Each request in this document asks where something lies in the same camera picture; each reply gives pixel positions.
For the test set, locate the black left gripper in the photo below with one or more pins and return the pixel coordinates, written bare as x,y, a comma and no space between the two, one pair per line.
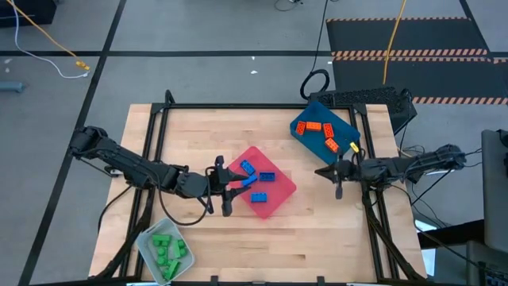
194,184

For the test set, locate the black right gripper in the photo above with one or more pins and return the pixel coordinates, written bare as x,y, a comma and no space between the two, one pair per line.
351,171

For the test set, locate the blue toy building block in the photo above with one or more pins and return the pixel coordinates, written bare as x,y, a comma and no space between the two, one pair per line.
267,176
259,197
247,167
250,180

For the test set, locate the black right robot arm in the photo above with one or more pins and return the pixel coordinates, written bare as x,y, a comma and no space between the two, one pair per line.
397,167

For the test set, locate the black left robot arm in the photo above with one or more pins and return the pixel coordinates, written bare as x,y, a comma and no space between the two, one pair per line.
127,165

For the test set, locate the pink translucent plastic bin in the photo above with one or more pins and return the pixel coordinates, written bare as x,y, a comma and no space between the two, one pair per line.
278,190

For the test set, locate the teal plastic bin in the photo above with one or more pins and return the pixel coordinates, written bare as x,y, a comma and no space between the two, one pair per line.
317,111

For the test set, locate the light grey plastic bin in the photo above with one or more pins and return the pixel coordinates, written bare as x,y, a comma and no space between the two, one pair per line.
145,242

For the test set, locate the black mat with hazard stripes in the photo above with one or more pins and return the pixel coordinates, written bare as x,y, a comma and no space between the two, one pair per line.
397,35

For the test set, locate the grey desk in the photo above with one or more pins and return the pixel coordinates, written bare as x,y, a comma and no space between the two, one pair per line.
496,190

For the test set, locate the dark grey equipment cart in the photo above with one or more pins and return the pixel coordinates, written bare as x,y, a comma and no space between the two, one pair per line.
488,262

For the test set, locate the grey blue metal foot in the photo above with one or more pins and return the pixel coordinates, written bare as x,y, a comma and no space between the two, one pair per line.
12,87

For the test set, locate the black box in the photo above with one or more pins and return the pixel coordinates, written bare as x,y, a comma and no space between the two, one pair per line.
28,12

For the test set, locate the black aluminium table frame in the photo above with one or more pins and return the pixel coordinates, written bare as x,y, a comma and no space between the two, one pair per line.
238,106

